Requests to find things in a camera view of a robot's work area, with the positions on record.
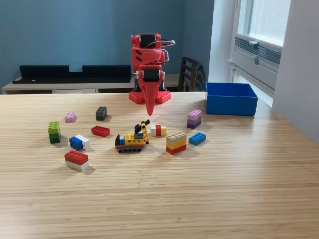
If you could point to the white red yellow brick row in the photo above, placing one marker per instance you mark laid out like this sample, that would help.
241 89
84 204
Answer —
158 130

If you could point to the tan yellow red brick stack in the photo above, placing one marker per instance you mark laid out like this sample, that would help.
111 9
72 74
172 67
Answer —
176 145

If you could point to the blue white brick block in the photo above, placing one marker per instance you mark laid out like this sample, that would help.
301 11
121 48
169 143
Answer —
78 143

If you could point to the red white brick stack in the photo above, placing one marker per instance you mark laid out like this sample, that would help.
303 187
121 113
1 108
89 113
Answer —
76 159

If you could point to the blue plastic bin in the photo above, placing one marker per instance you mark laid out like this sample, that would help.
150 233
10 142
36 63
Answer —
230 105

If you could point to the black table clamp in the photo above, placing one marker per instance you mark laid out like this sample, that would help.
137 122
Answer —
163 85

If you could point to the dark wooden chair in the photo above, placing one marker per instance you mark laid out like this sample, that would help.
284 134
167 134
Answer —
189 72

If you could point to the dark grey brick stack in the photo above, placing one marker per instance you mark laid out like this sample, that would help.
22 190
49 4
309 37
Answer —
101 114

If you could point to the purple brick stack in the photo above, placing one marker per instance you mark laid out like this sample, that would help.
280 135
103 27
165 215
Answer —
194 119

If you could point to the yellow toy digger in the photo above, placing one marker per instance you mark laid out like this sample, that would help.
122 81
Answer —
132 140

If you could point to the red flat brick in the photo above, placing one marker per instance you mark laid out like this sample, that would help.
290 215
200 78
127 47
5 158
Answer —
100 131

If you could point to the blue brick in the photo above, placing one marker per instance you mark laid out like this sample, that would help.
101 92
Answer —
197 139

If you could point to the pink brick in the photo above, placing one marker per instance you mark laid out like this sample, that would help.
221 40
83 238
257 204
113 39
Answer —
70 117

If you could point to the white window latch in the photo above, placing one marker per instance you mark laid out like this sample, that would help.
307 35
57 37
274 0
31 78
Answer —
253 42

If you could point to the green brick stack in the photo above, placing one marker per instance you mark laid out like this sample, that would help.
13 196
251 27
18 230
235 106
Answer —
54 132

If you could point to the pale wooden sideboard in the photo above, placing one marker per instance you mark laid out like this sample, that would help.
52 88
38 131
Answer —
37 87

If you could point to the grey window vent grille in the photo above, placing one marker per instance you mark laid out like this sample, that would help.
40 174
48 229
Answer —
266 52

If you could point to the white window frame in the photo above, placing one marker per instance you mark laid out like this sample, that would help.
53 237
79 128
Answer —
269 39

